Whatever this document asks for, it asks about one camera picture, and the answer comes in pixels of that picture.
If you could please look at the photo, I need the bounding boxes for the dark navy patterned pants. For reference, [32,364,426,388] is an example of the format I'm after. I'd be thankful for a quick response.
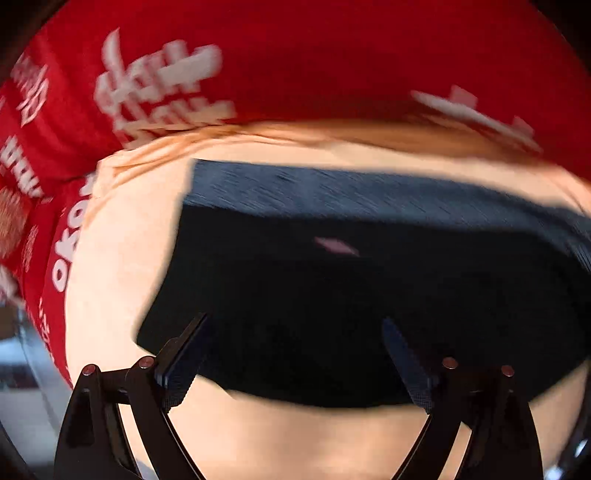
[137,161,590,408]

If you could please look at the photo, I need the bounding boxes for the cream sofa cushion cover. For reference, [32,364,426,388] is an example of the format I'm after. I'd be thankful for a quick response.
[66,122,590,479]

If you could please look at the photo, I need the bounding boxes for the red blanket with white text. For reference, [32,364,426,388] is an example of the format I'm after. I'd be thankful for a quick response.
[1,1,590,374]

